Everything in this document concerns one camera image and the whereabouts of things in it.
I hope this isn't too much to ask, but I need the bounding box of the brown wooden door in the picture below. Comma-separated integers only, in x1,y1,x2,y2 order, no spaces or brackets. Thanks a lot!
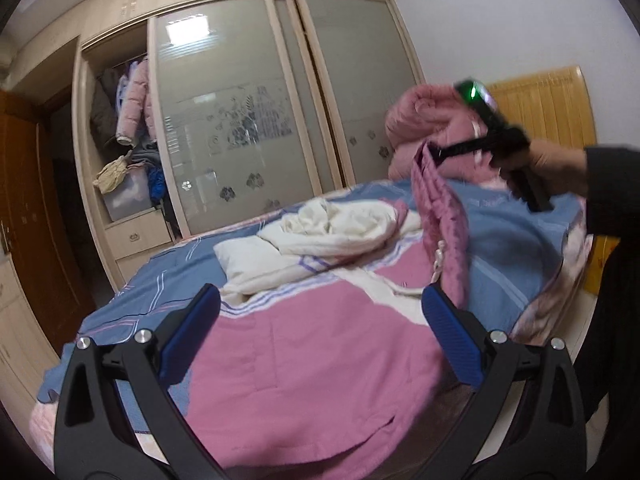
1,91,96,353

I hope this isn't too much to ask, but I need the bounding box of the yellowish crumpled cloth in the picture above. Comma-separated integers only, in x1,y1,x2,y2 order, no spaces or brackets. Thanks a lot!
92,151,131,195

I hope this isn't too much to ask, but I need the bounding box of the pink floral bed sheet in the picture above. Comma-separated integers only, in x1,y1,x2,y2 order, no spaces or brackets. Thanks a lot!
511,200,593,346

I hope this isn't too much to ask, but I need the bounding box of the light wood side cabinet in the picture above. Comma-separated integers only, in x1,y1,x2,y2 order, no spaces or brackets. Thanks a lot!
0,256,60,439

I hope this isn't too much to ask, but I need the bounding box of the right hand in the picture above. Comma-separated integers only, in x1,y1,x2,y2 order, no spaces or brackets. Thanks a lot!
490,140,588,198

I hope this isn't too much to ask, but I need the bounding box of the hanging dark coat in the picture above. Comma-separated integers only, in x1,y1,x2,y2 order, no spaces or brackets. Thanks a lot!
90,68,119,148

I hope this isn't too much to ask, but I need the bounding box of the cream and pink hooded jacket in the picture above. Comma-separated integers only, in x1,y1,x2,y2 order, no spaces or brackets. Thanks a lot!
188,152,469,479

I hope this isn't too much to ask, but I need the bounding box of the cream sliding-door wardrobe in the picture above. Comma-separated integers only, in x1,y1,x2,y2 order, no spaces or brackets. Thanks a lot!
6,0,420,290

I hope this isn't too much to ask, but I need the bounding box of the blue clothing in wardrobe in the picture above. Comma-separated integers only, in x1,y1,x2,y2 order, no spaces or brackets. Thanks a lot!
145,166,167,205

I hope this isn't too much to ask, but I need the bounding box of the blue striped bed blanket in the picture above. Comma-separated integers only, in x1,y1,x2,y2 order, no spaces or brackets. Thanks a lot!
37,176,586,434

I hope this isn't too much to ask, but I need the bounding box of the wooden headboard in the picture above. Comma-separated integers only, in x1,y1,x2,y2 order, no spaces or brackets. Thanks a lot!
488,66,597,148

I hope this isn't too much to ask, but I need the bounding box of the rolled pink quilt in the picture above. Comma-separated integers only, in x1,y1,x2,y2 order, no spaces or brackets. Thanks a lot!
385,84,487,180

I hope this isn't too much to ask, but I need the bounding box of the hanging pink puffer jacket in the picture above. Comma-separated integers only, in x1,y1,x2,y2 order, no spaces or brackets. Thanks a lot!
115,58,156,146

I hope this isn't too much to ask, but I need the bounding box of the clear plastic storage box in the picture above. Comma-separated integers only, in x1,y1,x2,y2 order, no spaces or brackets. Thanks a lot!
102,166,152,222

